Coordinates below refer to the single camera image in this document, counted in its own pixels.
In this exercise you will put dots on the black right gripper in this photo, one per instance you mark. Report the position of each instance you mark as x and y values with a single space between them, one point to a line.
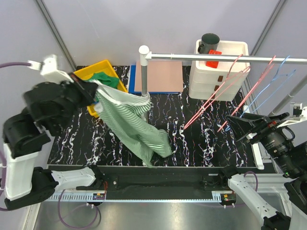
241 126

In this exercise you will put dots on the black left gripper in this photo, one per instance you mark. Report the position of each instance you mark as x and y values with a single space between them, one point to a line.
88 89

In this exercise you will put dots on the light blue wire hanger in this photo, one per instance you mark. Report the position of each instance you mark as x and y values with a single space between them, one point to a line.
272 83

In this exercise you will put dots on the green white striped tank top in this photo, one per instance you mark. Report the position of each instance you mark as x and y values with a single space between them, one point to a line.
124 114

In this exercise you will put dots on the pink wire hanger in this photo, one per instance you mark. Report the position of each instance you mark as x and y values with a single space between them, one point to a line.
262 76
213 97

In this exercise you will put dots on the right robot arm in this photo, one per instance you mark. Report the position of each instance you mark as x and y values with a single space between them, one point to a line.
274 134

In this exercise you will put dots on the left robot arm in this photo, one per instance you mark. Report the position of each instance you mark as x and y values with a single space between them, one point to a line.
48 111

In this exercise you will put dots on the yellow plastic bin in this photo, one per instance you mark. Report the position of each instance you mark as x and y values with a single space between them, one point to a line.
104 66

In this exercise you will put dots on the black marbled mat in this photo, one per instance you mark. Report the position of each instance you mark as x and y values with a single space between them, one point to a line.
87 140

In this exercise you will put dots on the white drawer unit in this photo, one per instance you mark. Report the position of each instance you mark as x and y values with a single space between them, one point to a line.
204 80

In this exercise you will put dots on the red plastic block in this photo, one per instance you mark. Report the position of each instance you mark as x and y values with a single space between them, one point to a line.
213 64

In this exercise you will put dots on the blue framed pink board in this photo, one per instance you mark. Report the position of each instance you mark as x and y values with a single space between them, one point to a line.
163 77

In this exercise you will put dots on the dark grey mug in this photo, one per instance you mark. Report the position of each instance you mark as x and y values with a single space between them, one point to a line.
209 42

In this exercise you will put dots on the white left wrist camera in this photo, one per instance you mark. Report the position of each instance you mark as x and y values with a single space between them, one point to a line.
48 69

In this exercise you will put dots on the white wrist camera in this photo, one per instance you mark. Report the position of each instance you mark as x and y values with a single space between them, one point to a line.
298 114
48 69

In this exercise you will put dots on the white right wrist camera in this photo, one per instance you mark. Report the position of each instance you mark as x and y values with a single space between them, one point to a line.
298 114

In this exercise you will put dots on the white grey rack post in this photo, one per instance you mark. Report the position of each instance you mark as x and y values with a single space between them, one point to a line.
145 56

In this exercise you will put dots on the metal clothes rail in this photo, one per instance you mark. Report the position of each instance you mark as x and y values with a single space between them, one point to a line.
226 58

